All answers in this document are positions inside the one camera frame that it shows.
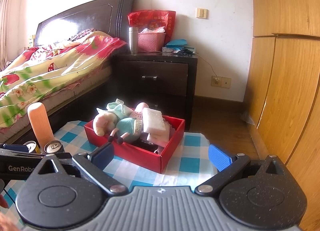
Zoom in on stainless steel thermos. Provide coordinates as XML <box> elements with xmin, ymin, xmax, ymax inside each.
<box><xmin>129</xmin><ymin>27</ymin><xmax>138</xmax><ymax>55</ymax></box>

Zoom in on wall light switch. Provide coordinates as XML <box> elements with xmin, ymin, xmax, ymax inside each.
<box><xmin>196</xmin><ymin>8</ymin><xmax>208</xmax><ymax>19</ymax></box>

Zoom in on pink knitted cloth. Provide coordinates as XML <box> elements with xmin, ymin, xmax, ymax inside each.
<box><xmin>155</xmin><ymin>120</ymin><xmax>176</xmax><ymax>155</ymax></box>

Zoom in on pink plastic basket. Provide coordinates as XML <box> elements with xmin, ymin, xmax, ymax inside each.
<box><xmin>138</xmin><ymin>33</ymin><xmax>165</xmax><ymax>52</ymax></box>

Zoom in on dark wooden nightstand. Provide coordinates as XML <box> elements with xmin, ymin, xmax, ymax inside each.
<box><xmin>111</xmin><ymin>53</ymin><xmax>197</xmax><ymax>130</ymax></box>

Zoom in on blue items on nightstand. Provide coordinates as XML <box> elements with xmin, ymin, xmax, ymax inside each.
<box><xmin>162</xmin><ymin>39</ymin><xmax>196</xmax><ymax>55</ymax></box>

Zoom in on grey rectangular sponge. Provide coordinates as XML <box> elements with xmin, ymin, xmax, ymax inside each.
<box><xmin>142</xmin><ymin>107</ymin><xmax>165</xmax><ymax>144</ymax></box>

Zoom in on dark Starbucks can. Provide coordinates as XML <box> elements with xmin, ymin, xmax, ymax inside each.
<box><xmin>44</xmin><ymin>140</ymin><xmax>65</xmax><ymax>154</ymax></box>

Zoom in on wooden wardrobe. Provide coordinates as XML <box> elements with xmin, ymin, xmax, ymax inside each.
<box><xmin>244</xmin><ymin>0</ymin><xmax>319</xmax><ymax>230</ymax></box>

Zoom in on beige window curtain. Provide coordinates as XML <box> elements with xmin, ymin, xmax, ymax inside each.
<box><xmin>1</xmin><ymin>0</ymin><xmax>11</xmax><ymax>71</ymax></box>

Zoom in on person's left hand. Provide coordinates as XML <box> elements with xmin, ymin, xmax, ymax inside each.
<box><xmin>0</xmin><ymin>194</ymin><xmax>21</xmax><ymax>231</ymax></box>

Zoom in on pink pig plush toy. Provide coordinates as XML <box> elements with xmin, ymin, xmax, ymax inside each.
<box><xmin>106</xmin><ymin>99</ymin><xmax>149</xmax><ymax>144</ymax></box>

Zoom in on red cardboard box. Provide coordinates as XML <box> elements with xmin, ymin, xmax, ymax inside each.
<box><xmin>84</xmin><ymin>115</ymin><xmax>185</xmax><ymax>173</ymax></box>

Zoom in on dark wooden headboard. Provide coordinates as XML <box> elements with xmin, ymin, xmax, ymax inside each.
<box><xmin>34</xmin><ymin>0</ymin><xmax>135</xmax><ymax>46</ymax></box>

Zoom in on wall power socket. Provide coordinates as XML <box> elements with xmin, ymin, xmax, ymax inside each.
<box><xmin>211</xmin><ymin>76</ymin><xmax>232</xmax><ymax>89</ymax></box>

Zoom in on floral bed quilt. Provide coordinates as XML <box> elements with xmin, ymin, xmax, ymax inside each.
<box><xmin>1</xmin><ymin>31</ymin><xmax>127</xmax><ymax>128</ymax></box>

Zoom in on orange ribbed cylinder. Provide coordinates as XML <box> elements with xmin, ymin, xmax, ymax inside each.
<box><xmin>27</xmin><ymin>102</ymin><xmax>55</xmax><ymax>150</ymax></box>

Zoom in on blue drink can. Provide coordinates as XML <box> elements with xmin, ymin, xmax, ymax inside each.
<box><xmin>24</xmin><ymin>141</ymin><xmax>41</xmax><ymax>154</ymax></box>

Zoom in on charger cable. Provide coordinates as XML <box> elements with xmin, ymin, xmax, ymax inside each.
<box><xmin>196</xmin><ymin>54</ymin><xmax>220</xmax><ymax>83</ymax></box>

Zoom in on red plastic bag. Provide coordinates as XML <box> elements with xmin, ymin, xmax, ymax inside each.
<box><xmin>127</xmin><ymin>9</ymin><xmax>176</xmax><ymax>44</ymax></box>

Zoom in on cream plush toy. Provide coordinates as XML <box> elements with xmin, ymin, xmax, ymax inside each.
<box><xmin>93</xmin><ymin>108</ymin><xmax>118</xmax><ymax>136</ymax></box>

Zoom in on clear plastic scrap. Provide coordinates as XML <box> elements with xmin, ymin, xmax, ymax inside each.
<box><xmin>240</xmin><ymin>111</ymin><xmax>255</xmax><ymax>125</ymax></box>

